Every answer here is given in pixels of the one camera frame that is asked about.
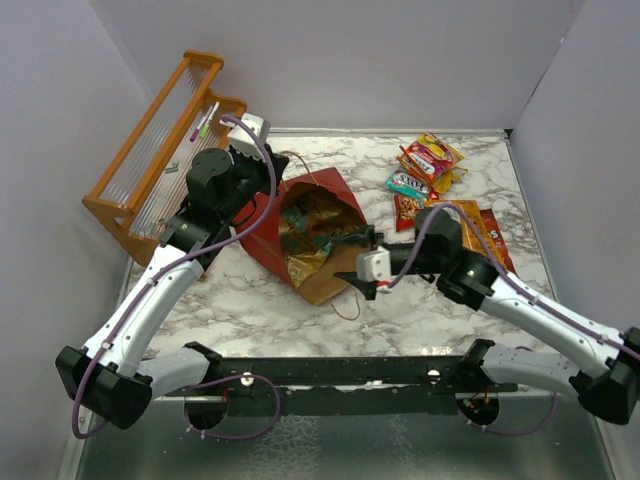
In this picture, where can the red snack packet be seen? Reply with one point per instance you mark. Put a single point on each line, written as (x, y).
(406, 209)

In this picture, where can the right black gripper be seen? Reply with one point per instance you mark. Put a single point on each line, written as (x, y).
(363, 238)

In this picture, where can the teal Fox's mint candy bag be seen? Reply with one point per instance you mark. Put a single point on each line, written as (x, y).
(407, 185)

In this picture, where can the pink marker pen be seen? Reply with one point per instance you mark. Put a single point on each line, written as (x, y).
(199, 126)

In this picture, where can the gold snack packet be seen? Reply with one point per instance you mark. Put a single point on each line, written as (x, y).
(307, 229)

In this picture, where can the red Doritos chip bag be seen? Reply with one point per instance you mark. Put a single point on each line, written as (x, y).
(497, 238)

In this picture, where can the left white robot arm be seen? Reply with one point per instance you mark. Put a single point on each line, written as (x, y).
(109, 374)

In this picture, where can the orange Fox's fruits candy bag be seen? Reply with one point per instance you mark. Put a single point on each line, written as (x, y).
(428, 157)

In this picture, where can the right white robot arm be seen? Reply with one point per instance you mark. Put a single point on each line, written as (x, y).
(594, 363)

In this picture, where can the yellow snack packet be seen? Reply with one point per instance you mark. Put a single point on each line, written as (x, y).
(448, 178)

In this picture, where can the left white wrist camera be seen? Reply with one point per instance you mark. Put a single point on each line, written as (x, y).
(248, 141)

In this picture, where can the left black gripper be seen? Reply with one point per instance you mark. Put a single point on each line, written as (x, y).
(261, 165)

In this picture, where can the orange wooden rack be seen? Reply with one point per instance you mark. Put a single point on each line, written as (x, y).
(144, 185)

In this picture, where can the red paper bag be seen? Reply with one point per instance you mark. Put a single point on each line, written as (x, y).
(263, 245)

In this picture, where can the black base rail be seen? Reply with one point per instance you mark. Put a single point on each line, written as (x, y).
(340, 386)

